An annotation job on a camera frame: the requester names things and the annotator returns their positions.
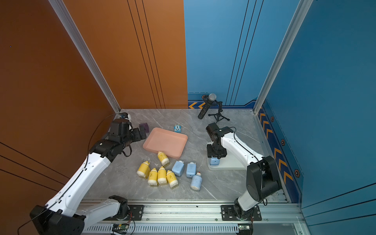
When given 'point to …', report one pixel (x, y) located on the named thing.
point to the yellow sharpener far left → (144, 169)
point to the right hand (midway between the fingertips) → (213, 155)
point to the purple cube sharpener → (146, 127)
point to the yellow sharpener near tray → (163, 159)
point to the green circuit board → (120, 228)
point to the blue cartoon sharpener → (177, 128)
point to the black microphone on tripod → (211, 100)
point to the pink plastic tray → (171, 143)
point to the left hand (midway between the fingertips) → (138, 128)
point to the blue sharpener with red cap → (197, 181)
